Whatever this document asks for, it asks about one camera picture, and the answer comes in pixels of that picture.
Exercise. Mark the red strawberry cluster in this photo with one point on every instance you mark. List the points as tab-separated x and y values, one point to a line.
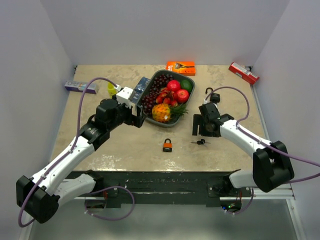
165	96

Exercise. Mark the blue blister pack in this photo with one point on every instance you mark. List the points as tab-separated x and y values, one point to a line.
139	90

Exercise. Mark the red white box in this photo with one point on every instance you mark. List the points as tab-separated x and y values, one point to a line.
243	73

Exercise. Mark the yellow glue bottle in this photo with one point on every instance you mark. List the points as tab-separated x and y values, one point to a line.
111	90

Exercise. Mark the purple white toothpaste box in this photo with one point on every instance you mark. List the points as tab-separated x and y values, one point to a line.
75	86

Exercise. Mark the dark red grape bunch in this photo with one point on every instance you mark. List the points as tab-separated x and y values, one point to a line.
148	100

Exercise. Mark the green avocado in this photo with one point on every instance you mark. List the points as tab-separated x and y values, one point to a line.
186	85

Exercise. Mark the black base frame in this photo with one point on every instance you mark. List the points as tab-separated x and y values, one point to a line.
165	188

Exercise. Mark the orange black padlock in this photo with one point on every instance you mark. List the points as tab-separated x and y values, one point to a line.
167	146

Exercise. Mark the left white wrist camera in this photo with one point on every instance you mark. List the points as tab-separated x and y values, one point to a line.
123	95

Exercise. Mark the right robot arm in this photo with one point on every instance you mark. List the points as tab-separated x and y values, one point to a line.
271	164

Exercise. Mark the orange razor box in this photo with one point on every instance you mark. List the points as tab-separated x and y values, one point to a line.
186	68

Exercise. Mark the grey fruit tray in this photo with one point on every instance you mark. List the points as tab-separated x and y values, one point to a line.
176	112

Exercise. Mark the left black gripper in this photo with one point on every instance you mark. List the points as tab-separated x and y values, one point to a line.
136	121

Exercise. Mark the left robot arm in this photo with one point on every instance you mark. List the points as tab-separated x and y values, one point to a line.
42	194

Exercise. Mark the small black key bunch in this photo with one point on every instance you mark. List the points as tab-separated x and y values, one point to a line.
201	142

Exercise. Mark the red apple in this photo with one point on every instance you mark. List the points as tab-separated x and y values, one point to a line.
182	96

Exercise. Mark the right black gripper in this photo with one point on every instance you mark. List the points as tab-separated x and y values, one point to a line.
198	120

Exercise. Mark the red pomegranate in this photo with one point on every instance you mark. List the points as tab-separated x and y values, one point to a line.
173	85

